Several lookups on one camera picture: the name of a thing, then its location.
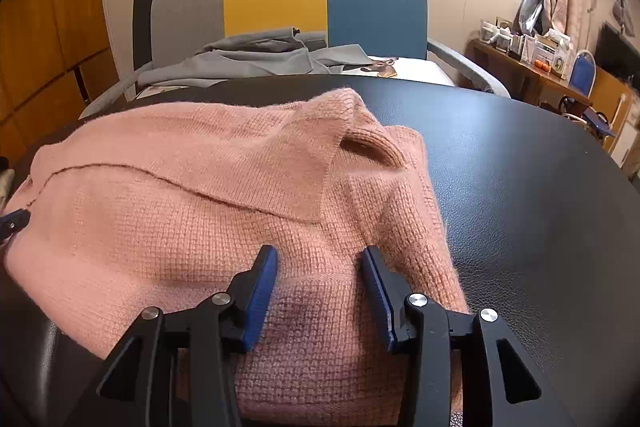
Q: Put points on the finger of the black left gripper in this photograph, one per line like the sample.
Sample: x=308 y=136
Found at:
x=13 y=222

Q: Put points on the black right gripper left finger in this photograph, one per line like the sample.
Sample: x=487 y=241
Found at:
x=175 y=369

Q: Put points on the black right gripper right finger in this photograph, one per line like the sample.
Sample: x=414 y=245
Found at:
x=501 y=383

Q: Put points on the pink knitted sweater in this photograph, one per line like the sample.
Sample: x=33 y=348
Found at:
x=161 y=205

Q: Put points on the wooden desk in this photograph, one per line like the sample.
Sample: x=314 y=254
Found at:
x=534 y=86

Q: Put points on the grey cloth on chair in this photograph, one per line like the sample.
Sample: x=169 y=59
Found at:
x=279 y=52

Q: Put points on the black monitor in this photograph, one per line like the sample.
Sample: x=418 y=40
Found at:
x=617 y=56

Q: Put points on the grey yellow blue chair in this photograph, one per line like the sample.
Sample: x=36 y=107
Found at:
x=391 y=32

